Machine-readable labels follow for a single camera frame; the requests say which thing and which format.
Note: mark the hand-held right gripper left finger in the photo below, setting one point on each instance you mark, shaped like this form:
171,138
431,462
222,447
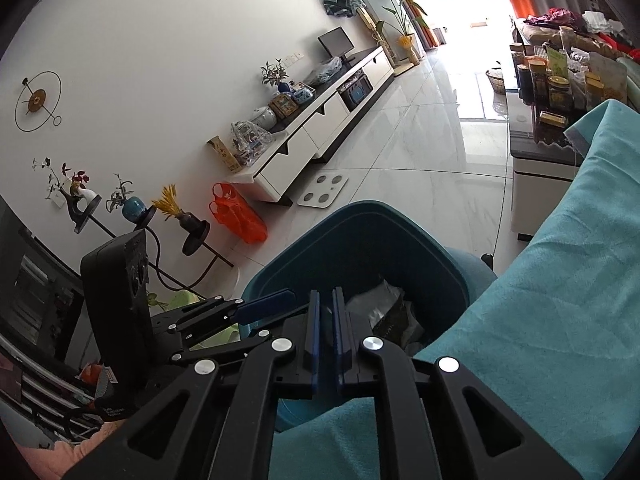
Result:
315,350

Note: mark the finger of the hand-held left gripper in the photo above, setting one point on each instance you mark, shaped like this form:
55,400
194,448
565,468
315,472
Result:
220,347
265,306

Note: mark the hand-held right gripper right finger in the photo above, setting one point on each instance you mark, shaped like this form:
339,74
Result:
339,350

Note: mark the teal plastic bin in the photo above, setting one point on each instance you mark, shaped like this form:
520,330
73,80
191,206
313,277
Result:
360,240

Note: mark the person's left forearm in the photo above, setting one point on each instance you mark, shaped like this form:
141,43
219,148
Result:
60,460

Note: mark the green plastic stool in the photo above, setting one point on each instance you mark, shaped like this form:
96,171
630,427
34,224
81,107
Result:
200,337

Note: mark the silver foil wrapper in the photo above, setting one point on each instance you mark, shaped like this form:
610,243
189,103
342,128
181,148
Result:
375,302

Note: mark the dark snack wrapper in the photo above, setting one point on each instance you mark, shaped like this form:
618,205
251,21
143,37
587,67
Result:
400,327

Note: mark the orange plastic bag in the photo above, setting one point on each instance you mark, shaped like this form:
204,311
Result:
240,217

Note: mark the blue vase with plant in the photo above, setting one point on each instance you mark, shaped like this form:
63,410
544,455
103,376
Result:
132,209

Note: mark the black metal plant stand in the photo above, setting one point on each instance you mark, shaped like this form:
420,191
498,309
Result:
195,240

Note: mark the dark vase with yellow wheat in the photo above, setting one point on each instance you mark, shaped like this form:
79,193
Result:
187,220

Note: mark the white vase with red flowers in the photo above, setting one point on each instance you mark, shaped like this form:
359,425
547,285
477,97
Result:
85,195

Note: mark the white bathroom scale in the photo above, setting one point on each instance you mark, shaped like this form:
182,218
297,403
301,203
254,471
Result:
325,189

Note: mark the yellow printed box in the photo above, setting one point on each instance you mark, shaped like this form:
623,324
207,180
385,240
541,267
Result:
223,152

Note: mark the ship model in plastic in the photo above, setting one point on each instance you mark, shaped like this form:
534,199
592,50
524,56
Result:
252,142

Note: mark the white ceramic jar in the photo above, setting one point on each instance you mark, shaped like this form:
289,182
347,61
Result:
263,119

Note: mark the white black tv cabinet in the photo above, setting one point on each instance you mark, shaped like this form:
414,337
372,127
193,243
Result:
320,120

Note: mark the teal striped tablecloth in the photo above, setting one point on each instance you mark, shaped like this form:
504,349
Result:
550,310

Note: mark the blue white porcelain jar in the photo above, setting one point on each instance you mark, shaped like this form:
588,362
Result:
303,94

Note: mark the plant in blue vase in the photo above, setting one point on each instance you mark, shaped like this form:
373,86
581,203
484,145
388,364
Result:
276,76

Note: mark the clear plastic bag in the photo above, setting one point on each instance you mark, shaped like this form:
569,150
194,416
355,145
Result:
324,71

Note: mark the black monitor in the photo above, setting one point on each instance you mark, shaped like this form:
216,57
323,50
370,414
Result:
334,42

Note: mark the glass top coffee table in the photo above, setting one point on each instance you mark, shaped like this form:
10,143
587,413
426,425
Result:
545,160

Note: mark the wicker basket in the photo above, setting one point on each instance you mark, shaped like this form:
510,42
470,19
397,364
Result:
496,81

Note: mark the covered standing fan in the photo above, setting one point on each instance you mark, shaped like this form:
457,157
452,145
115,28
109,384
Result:
342,2

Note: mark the gold flat box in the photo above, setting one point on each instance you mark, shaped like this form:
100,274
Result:
552,120

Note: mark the tall leafy plant in vase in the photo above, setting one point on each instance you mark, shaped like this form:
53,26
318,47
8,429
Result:
405,15

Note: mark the group of glass jars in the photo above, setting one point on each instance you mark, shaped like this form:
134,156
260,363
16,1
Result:
555,87

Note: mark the green snack packet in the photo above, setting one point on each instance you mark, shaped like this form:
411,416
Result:
556,62

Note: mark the maroon clothes pile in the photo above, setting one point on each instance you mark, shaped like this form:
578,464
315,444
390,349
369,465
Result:
555,17

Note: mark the white clothes pile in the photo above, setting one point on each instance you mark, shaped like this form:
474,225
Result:
600,21

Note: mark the gold picture frame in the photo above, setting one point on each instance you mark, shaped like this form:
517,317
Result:
281,106

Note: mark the round wall clock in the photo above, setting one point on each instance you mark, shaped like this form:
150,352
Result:
36,100

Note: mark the white wall sockets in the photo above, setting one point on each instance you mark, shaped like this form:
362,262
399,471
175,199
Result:
292,58

